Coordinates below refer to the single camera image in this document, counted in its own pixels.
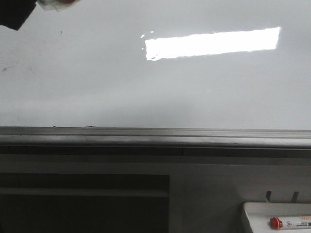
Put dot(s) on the white whiteboard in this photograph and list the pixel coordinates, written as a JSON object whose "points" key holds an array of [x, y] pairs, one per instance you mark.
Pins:
{"points": [[208, 64]]}

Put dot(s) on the black metal hook left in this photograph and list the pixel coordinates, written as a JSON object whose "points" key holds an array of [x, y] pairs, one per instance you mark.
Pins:
{"points": [[268, 196]]}

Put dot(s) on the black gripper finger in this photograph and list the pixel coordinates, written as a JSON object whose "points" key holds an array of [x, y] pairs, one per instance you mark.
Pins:
{"points": [[13, 13]]}

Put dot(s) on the white plastic marker holder box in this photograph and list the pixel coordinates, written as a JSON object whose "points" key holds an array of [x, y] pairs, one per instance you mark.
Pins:
{"points": [[256, 216]]}

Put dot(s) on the grey aluminium marker tray rail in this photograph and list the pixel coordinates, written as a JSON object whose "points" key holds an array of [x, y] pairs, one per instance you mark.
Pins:
{"points": [[154, 137]]}

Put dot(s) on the red-capped white marker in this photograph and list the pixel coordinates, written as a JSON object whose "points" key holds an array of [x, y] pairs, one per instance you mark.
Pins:
{"points": [[290, 222]]}

